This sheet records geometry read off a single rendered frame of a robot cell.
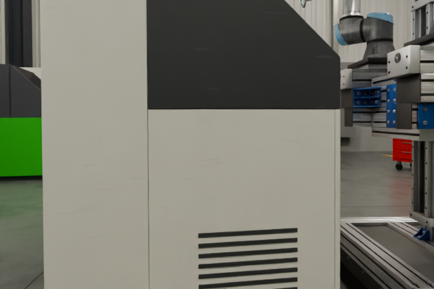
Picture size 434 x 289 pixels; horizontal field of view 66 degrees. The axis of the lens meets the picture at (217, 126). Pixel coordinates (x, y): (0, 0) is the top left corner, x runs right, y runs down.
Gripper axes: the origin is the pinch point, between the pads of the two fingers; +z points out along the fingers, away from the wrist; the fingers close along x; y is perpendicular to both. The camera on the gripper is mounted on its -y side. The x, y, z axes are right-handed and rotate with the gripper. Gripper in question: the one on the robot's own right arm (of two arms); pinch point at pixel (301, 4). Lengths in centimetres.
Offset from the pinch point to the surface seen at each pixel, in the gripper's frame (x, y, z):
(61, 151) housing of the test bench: -35, -83, 55
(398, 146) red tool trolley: 316, 283, 88
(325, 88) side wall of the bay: -35, -8, 38
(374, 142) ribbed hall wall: 595, 432, 102
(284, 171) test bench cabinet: -35, -20, 63
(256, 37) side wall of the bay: -35, -29, 23
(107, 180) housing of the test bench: -35, -71, 63
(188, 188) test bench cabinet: -35, -49, 66
